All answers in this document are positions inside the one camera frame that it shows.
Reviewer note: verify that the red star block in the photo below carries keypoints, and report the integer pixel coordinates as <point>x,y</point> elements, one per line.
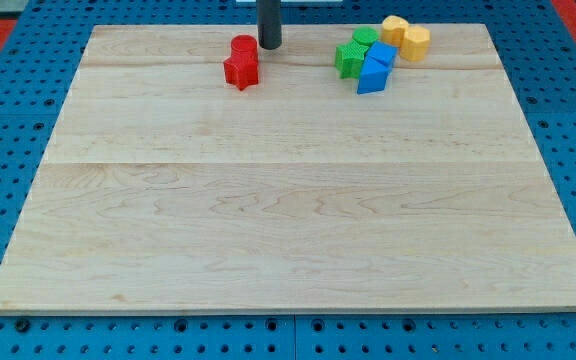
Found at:
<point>241,70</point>

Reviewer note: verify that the red circle block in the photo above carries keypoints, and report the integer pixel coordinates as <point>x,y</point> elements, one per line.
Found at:
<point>245,46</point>

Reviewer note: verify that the green star block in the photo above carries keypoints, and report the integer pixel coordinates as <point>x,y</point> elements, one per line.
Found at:
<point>349,59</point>

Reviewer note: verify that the blue wedge block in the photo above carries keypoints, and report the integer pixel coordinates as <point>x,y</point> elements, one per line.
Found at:
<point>373,76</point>

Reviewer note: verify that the blue cube block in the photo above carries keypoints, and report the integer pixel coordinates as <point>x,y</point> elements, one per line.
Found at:
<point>383,53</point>

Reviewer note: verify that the yellow hexagon block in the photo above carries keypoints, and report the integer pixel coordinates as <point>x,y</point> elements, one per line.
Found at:
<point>415,43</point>

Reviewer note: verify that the light wooden board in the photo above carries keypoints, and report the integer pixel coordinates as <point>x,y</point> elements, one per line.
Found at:
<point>165,191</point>

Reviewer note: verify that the green circle block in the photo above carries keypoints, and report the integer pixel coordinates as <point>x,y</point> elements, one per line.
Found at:
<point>365,36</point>

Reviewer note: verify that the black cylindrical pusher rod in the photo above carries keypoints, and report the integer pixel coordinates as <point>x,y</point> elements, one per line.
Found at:
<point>269,24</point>

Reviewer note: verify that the yellow round block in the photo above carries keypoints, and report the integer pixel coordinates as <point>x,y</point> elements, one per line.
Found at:
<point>393,29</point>

